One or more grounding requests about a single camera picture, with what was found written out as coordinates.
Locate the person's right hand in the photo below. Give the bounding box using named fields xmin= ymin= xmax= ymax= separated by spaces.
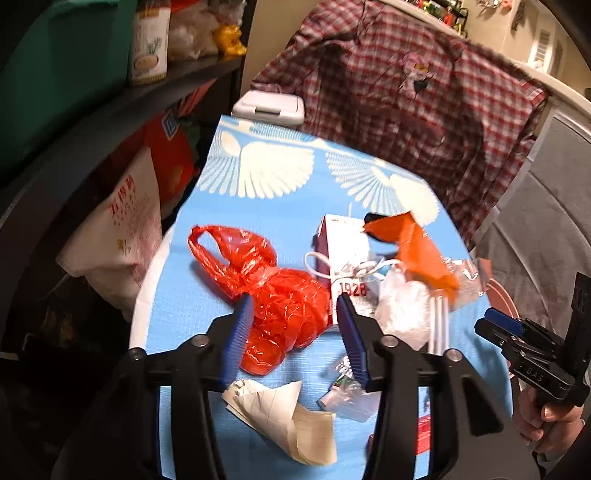
xmin=513 ymin=386 xmax=585 ymax=457

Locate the white face mask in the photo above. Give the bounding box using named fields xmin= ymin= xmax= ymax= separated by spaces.
xmin=304 ymin=251 xmax=407 ymax=283

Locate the clear straw sleeve pack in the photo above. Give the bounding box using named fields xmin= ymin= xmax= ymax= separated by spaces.
xmin=427 ymin=259 xmax=484 ymax=355

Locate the white label spice jar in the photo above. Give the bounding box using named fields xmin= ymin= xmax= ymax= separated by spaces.
xmin=129 ymin=1 xmax=171 ymax=85

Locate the white lidded trash bin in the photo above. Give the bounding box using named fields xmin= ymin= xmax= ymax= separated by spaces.
xmin=231 ymin=90 xmax=305 ymax=128

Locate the grey cloth cover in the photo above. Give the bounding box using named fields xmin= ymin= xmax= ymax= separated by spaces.
xmin=473 ymin=107 xmax=590 ymax=336

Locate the black shelf unit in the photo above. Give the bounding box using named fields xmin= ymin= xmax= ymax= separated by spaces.
xmin=1 ymin=1 xmax=243 ymax=352

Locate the green storage box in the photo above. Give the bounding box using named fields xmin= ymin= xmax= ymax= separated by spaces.
xmin=1 ymin=1 xmax=136 ymax=157

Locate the red plastic bag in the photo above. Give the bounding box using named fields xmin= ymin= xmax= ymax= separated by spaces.
xmin=187 ymin=225 xmax=331 ymax=376

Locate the small green label tube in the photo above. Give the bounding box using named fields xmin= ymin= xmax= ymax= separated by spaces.
xmin=317 ymin=356 xmax=381 ymax=423

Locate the blue bird-print tablecloth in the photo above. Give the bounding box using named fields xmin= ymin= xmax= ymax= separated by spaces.
xmin=129 ymin=116 xmax=513 ymax=479

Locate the yellow plastic bag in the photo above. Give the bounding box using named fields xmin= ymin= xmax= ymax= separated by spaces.
xmin=212 ymin=24 xmax=247 ymax=57

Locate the orange plastic wrapper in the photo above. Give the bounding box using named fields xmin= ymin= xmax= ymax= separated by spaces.
xmin=363 ymin=212 xmax=460 ymax=302

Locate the clear crumpled plastic bag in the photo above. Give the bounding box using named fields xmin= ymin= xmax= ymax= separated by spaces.
xmin=375 ymin=269 xmax=431 ymax=350

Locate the white red milk carton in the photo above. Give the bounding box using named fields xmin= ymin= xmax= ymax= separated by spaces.
xmin=314 ymin=214 xmax=380 ymax=331

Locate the pink plastic bucket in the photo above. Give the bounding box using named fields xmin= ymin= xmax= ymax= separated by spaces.
xmin=486 ymin=278 xmax=520 ymax=319

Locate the red medicine box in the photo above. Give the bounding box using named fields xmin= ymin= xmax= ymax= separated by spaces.
xmin=416 ymin=414 xmax=431 ymax=455

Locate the red plaid shirt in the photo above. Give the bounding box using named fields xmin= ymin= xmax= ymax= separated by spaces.
xmin=252 ymin=1 xmax=548 ymax=240

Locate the white red-print rice bag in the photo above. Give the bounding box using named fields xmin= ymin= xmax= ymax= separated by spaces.
xmin=56 ymin=147 xmax=162 ymax=320

